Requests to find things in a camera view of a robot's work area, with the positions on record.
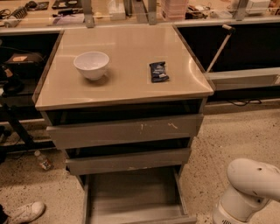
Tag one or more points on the grey bottom drawer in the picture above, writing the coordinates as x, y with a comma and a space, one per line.
151, 196

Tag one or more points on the grey drawer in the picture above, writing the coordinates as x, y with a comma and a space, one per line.
151, 196
124, 131
128, 162

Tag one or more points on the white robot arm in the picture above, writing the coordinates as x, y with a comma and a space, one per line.
252, 186

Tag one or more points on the grey drawer cabinet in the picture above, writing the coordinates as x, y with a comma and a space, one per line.
125, 91

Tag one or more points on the grey top drawer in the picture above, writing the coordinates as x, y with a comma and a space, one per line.
124, 131

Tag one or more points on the grey middle drawer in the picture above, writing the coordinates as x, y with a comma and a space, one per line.
128, 162

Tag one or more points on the dark blue snack packet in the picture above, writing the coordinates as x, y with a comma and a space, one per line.
157, 72

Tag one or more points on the white ceramic bowl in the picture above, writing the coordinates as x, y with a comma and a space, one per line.
92, 65

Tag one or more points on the plastic water bottle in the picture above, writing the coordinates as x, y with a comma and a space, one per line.
43, 160

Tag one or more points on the pink plastic container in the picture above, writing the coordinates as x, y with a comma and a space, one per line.
174, 9

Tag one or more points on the black bag with label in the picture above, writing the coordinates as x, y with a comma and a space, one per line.
25, 62

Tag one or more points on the white box on bench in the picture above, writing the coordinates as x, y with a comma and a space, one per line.
257, 6

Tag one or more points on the white sneaker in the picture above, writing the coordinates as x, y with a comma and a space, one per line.
23, 214

